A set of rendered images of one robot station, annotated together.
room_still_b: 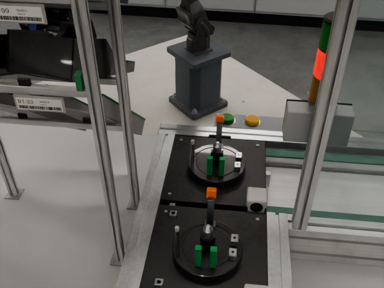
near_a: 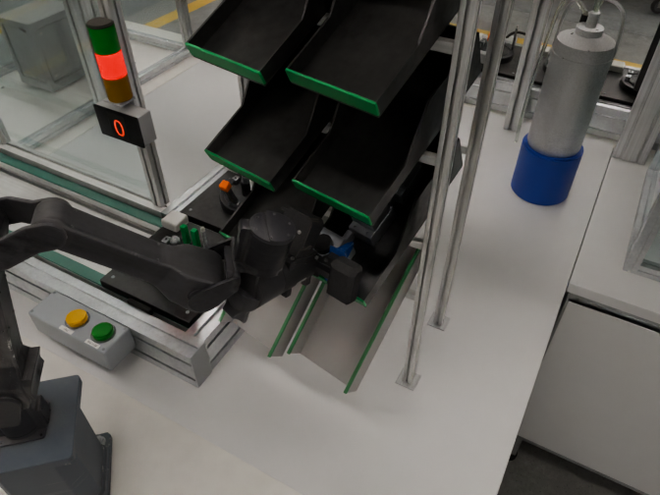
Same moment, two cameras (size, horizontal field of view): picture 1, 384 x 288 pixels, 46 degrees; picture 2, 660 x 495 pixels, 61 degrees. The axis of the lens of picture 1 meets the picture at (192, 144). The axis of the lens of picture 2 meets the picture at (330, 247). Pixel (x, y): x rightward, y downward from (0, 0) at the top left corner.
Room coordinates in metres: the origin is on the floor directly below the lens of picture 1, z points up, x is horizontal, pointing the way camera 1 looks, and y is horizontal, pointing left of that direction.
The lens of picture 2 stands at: (1.50, 0.57, 1.83)
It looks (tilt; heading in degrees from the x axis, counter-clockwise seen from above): 43 degrees down; 202
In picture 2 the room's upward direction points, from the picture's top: straight up
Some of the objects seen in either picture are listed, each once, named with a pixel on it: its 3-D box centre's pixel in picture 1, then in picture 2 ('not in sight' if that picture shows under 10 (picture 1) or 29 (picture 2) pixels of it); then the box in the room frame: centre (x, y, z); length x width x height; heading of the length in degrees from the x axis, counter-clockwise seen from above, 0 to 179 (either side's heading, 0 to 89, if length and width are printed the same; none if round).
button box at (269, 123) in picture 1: (251, 130); (82, 329); (1.03, -0.17, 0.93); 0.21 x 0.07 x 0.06; 83
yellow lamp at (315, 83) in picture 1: (324, 87); (117, 85); (0.68, -0.24, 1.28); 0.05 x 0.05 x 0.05
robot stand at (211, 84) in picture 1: (198, 77); (47, 455); (1.27, -0.02, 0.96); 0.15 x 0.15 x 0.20; 36
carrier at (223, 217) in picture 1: (207, 239); (247, 185); (0.57, -0.03, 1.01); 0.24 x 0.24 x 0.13; 83
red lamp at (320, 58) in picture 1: (330, 62); (111, 62); (0.68, -0.24, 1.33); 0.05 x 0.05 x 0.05
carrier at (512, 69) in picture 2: not in sight; (495, 43); (-0.47, 0.37, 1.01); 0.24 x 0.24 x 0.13; 83
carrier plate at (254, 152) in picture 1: (216, 171); (182, 266); (0.82, -0.06, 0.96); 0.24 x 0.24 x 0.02; 83
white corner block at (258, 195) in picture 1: (256, 200); (176, 223); (0.71, -0.15, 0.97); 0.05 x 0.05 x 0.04; 83
